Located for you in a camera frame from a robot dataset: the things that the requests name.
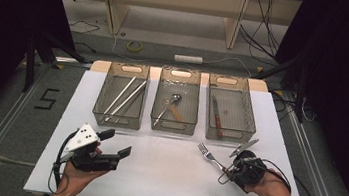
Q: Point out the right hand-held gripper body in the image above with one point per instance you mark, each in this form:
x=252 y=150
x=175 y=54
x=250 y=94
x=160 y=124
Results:
x=247 y=170

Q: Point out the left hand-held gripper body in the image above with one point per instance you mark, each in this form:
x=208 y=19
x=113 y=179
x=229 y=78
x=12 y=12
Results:
x=88 y=158

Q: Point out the smoky clear plastic bin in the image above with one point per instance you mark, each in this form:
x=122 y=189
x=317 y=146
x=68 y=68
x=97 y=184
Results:
x=117 y=119
x=190 y=90
x=237 y=112

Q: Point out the metal fork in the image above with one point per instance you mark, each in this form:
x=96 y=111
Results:
x=210 y=156

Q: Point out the white chopstick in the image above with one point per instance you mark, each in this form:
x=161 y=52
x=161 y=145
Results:
x=128 y=98
x=122 y=93

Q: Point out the wooden spoon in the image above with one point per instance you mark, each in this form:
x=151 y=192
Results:
x=177 y=115

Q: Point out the metal spoon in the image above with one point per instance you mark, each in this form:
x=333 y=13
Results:
x=176 y=97

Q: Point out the person's left hand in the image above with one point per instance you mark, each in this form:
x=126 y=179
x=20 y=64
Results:
x=73 y=181

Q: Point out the person's right hand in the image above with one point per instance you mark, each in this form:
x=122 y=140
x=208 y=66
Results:
x=273 y=189

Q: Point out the yellow tape roll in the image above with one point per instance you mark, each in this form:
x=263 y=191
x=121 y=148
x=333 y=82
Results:
x=128 y=46

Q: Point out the black metal stand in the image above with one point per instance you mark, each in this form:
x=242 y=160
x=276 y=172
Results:
x=302 y=93
x=29 y=60

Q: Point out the white power strip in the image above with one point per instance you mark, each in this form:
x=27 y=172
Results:
x=188 y=59

